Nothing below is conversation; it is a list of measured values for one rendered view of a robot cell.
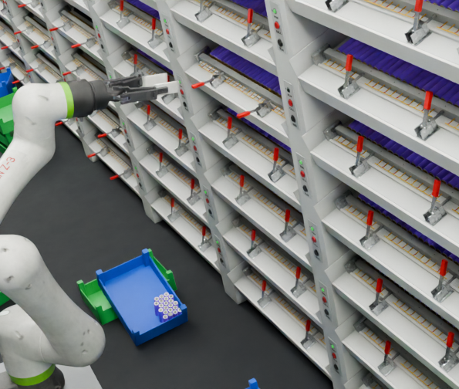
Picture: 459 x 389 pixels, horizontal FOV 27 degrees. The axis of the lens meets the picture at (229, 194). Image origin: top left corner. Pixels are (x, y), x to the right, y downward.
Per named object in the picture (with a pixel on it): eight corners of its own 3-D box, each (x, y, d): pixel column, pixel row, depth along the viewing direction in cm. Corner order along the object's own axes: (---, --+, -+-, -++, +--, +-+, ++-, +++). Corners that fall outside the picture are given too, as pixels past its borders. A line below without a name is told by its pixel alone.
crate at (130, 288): (188, 320, 333) (187, 307, 327) (136, 346, 326) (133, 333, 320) (148, 261, 350) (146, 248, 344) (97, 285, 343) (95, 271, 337)
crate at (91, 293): (102, 325, 340) (96, 307, 336) (82, 299, 356) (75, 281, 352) (177, 289, 349) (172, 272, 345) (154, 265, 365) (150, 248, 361)
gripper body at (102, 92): (84, 105, 250) (117, 99, 254) (96, 115, 243) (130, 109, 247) (82, 77, 246) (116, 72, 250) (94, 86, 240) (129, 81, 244)
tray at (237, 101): (296, 151, 244) (281, 123, 239) (190, 82, 292) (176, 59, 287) (356, 103, 247) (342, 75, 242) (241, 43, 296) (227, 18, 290)
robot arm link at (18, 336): (51, 391, 247) (35, 333, 237) (-2, 383, 252) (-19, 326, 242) (74, 358, 257) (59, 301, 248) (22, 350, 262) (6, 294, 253)
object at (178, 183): (214, 233, 330) (196, 205, 322) (143, 169, 379) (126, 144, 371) (260, 196, 334) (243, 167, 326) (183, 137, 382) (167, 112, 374)
